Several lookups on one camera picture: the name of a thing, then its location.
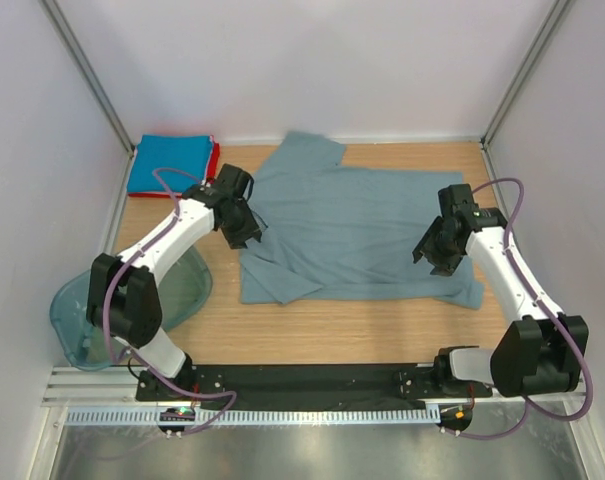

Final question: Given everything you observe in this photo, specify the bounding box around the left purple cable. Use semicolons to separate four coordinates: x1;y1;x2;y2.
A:
101;167;239;436

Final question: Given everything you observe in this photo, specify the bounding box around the purple cable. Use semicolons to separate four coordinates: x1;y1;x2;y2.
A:
101;167;239;436
441;177;594;441

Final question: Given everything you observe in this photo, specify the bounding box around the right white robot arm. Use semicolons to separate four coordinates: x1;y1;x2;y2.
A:
413;184;589;397

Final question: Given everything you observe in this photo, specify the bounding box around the aluminium frame post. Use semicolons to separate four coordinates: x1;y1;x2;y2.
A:
37;0;136;154
480;0;575;151

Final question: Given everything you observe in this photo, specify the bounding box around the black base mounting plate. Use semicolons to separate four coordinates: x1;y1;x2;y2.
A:
134;362;494;412

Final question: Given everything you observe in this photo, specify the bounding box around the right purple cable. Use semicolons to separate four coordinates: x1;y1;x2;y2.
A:
441;177;594;441

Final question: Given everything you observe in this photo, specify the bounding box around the left aluminium frame post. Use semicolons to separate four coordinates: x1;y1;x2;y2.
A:
37;0;136;154

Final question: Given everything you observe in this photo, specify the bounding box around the aluminium extrusion rail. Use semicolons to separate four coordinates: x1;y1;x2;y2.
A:
43;366;586;404

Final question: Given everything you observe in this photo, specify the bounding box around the slotted grey cable duct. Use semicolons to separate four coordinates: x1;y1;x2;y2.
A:
65;405;440;428

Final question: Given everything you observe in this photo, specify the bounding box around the folded red t shirt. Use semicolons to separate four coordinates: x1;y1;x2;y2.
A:
127;140;222;200

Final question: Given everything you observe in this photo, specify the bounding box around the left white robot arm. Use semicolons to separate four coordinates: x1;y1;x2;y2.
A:
86;164;263;400

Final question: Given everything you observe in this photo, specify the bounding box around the grey-blue t shirt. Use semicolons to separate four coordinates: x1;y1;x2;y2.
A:
240;131;484;309

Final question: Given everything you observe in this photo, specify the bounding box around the right aluminium frame post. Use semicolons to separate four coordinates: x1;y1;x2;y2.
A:
480;0;575;151

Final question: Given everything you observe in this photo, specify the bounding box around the translucent teal plastic basket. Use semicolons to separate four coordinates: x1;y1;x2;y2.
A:
49;247;213;371

